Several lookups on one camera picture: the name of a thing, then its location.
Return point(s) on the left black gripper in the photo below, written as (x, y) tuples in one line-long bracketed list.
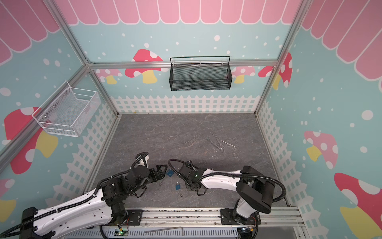
[(161, 175)]

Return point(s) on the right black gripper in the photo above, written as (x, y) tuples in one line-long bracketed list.
[(182, 171)]

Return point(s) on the large blue padlock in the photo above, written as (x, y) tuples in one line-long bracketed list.
[(170, 173)]

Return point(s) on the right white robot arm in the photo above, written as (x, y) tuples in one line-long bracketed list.
[(257, 192)]

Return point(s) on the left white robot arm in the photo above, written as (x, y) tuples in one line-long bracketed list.
[(101, 206)]

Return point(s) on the large hex key front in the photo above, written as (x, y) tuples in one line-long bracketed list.
[(167, 229)]

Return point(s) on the long silver wrench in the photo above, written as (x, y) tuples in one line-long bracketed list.
[(215, 145)]

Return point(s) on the short silver wrench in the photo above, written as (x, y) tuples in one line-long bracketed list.
[(218, 141)]

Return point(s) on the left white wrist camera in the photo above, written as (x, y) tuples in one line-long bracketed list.
[(142, 159)]

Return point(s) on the white wire wall basket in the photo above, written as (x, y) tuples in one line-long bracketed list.
[(68, 113)]

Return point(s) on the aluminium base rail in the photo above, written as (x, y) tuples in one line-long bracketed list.
[(209, 223)]

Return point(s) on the black mesh wall basket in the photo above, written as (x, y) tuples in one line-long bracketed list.
[(200, 73)]

